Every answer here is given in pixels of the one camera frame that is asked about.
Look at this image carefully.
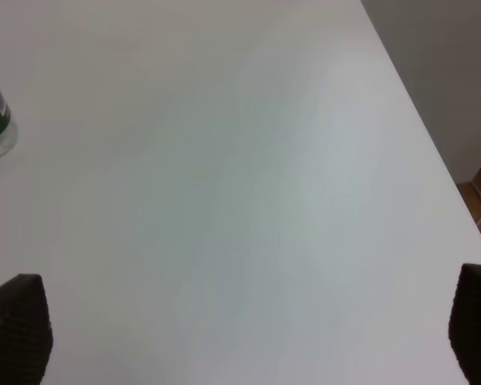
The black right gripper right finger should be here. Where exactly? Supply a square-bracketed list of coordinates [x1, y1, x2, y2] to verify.
[448, 264, 481, 384]

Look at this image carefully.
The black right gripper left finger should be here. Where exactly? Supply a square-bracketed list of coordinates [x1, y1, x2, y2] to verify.
[0, 274, 53, 384]

